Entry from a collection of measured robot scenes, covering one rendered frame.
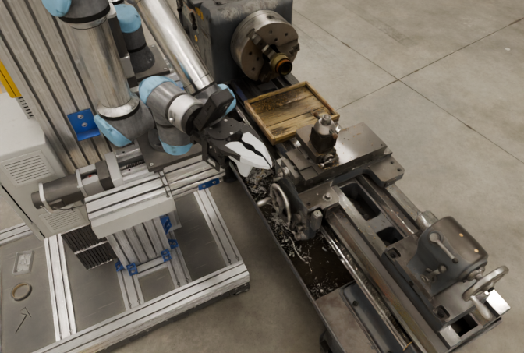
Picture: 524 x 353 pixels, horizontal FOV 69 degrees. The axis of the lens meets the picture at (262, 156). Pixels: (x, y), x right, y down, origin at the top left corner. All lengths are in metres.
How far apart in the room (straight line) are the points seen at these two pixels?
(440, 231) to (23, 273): 2.01
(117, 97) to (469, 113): 3.00
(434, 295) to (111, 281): 1.55
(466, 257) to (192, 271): 1.37
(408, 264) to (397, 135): 1.89
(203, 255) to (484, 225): 1.78
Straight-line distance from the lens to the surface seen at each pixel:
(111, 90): 1.09
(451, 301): 1.39
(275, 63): 1.78
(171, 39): 0.97
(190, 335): 2.23
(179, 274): 2.11
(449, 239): 1.24
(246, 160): 0.70
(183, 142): 0.94
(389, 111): 3.36
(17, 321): 2.32
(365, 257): 1.45
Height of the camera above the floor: 2.11
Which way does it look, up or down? 48 degrees down
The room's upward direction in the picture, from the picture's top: straight up
